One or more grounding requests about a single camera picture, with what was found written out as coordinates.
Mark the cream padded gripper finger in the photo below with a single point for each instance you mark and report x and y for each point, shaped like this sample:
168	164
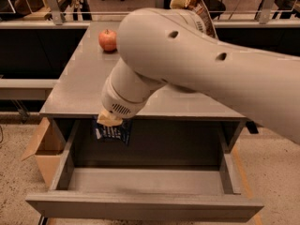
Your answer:
108	119

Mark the dark blue rxbar wrapper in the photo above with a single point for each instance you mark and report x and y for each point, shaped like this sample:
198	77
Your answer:
112	134

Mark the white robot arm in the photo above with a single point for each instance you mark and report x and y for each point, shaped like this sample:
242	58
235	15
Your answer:
159	46

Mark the grey open top drawer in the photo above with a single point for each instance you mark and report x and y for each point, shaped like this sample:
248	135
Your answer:
169	170

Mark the grey cabinet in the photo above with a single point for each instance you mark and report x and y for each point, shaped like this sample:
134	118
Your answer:
81	78

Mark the cardboard box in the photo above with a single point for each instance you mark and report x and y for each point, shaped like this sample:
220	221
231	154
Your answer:
46	146

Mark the red apple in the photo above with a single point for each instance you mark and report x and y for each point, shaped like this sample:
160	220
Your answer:
107	40

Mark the metal railing with posts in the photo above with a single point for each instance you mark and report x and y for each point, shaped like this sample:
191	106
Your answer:
62	14

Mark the brown chip bag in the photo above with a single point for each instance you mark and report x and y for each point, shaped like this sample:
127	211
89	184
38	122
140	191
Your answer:
200	8

